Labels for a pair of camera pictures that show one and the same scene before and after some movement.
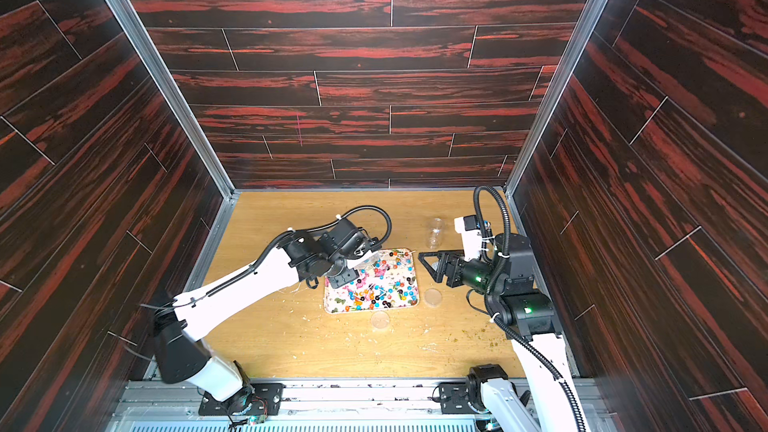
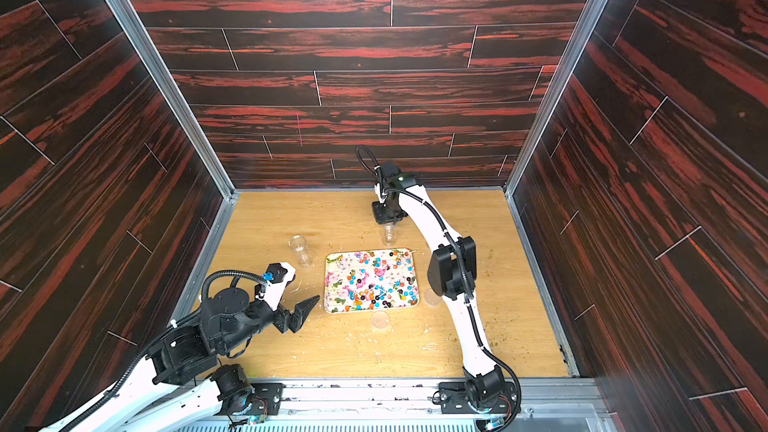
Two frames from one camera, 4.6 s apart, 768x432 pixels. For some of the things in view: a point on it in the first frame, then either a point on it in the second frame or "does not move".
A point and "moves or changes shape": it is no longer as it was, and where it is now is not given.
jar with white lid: (369, 261) moves or changes shape
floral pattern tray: (389, 282) does not move
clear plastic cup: (433, 297) does not move
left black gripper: (350, 276) to (298, 316)
